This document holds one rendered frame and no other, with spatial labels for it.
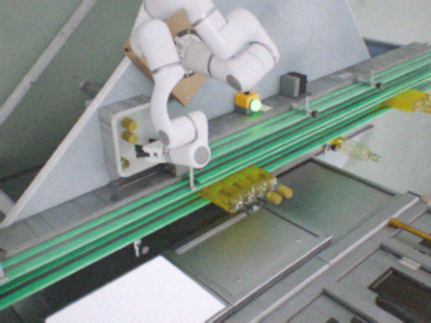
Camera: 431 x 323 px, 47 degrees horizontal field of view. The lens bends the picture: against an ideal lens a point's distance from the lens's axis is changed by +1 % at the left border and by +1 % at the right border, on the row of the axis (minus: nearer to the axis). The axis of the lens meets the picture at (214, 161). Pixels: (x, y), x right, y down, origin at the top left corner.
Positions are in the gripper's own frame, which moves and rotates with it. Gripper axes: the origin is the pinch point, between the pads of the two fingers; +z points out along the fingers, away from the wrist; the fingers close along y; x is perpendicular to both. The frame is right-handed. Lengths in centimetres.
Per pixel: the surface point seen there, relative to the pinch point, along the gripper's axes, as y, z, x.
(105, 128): -7.7, 8.5, 8.2
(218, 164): 27.4, 1.4, -17.2
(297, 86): 81, 6, -3
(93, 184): -13.6, 16.8, -9.9
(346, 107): 105, 2, -20
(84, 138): -13.8, 12.4, 6.5
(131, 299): -24.6, -11.4, -37.8
